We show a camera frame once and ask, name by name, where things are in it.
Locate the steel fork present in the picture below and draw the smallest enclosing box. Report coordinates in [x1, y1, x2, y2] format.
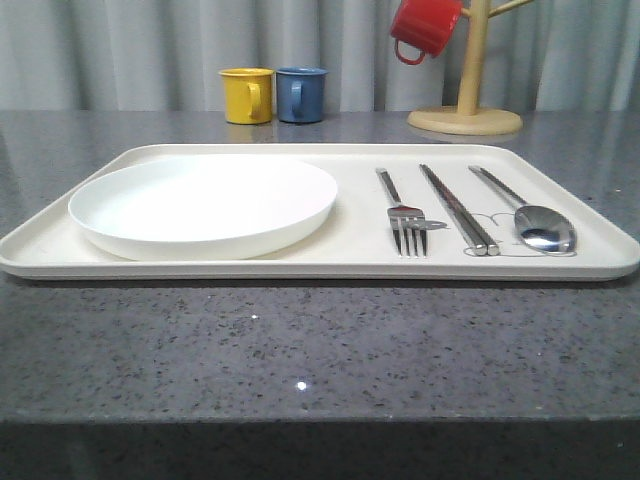
[376, 168, 427, 258]

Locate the white round plate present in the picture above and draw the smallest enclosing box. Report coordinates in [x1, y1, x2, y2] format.
[68, 154, 338, 261]

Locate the steel spoon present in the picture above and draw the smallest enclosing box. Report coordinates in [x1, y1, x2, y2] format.
[469, 165, 577, 254]

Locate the cream rabbit tray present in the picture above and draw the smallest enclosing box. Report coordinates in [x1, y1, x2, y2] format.
[1, 144, 639, 281]

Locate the blue mug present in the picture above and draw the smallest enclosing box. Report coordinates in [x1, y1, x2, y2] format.
[276, 67, 328, 124]

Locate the yellow mug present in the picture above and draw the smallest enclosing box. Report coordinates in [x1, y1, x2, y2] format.
[219, 67, 274, 125]

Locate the wooden mug tree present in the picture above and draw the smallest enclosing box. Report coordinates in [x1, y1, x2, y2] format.
[407, 0, 529, 136]

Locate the red mug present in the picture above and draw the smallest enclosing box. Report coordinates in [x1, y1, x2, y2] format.
[390, 0, 464, 65]

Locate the grey curtain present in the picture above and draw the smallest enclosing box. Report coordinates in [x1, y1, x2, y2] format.
[1, 1, 639, 112]

